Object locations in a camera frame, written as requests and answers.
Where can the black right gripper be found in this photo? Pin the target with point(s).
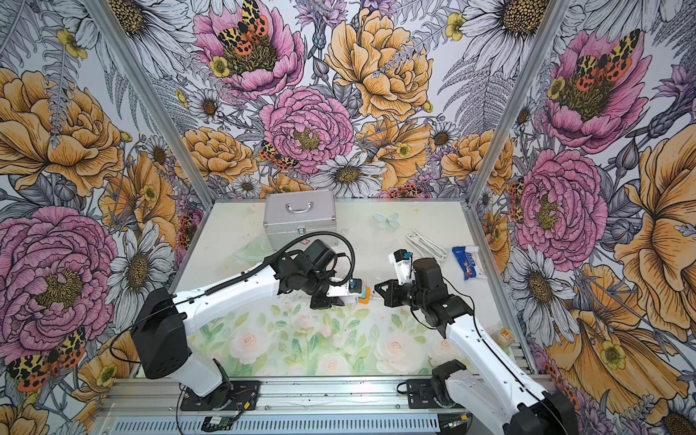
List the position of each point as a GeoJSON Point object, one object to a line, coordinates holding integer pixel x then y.
{"type": "Point", "coordinates": [391, 298]}

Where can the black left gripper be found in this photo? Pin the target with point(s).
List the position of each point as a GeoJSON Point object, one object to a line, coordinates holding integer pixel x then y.
{"type": "Point", "coordinates": [323, 302]}

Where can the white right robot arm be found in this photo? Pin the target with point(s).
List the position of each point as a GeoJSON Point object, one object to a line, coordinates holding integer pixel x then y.
{"type": "Point", "coordinates": [490, 385]}

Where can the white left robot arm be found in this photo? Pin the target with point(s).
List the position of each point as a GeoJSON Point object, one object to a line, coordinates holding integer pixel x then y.
{"type": "Point", "coordinates": [162, 329]}

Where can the orange power strip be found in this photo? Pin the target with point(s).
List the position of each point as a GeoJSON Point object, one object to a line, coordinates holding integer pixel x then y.
{"type": "Point", "coordinates": [365, 296]}

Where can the blue snack packet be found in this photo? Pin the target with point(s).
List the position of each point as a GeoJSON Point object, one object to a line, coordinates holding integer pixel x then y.
{"type": "Point", "coordinates": [468, 258]}

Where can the silver aluminium first-aid case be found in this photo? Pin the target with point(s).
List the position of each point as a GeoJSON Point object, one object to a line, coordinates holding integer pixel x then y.
{"type": "Point", "coordinates": [291, 215]}

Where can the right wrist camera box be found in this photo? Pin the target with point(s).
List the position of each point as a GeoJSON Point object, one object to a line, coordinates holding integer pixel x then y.
{"type": "Point", "coordinates": [402, 262]}

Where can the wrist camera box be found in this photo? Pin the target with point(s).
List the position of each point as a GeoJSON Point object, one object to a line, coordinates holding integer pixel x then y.
{"type": "Point", "coordinates": [342, 294]}
{"type": "Point", "coordinates": [402, 262]}

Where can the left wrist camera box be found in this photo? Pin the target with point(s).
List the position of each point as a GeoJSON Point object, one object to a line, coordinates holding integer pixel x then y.
{"type": "Point", "coordinates": [342, 294]}

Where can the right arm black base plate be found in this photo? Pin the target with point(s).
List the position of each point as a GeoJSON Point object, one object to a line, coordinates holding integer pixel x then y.
{"type": "Point", "coordinates": [432, 393]}

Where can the aluminium front rail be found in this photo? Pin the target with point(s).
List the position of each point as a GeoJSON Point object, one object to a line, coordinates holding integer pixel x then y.
{"type": "Point", "coordinates": [286, 405]}

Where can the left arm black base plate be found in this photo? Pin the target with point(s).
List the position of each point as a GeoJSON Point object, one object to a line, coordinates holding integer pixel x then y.
{"type": "Point", "coordinates": [235, 395]}

